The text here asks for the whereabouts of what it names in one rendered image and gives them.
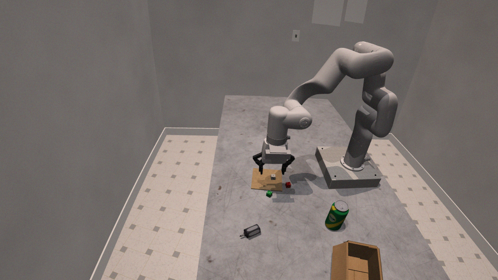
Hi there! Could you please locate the tan mat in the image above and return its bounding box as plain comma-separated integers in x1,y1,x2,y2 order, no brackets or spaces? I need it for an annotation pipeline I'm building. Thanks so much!
251,168,282,191

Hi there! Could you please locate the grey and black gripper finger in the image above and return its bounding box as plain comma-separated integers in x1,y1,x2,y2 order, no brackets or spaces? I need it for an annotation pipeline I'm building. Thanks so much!
253,152,264,175
281,155,295,175

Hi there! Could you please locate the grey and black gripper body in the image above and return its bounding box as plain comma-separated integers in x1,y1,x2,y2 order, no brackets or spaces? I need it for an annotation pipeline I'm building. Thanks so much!
261,138,288,164

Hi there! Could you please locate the open brown cardboard box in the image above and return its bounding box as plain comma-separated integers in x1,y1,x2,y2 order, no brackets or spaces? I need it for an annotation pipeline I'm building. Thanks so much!
331,240,383,280

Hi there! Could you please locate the green soda can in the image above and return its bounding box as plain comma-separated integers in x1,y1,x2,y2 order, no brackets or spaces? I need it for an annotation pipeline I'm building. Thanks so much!
325,200,349,231

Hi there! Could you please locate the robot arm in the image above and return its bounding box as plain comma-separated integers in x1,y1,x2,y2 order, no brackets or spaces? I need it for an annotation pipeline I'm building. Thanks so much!
265,42,398,172

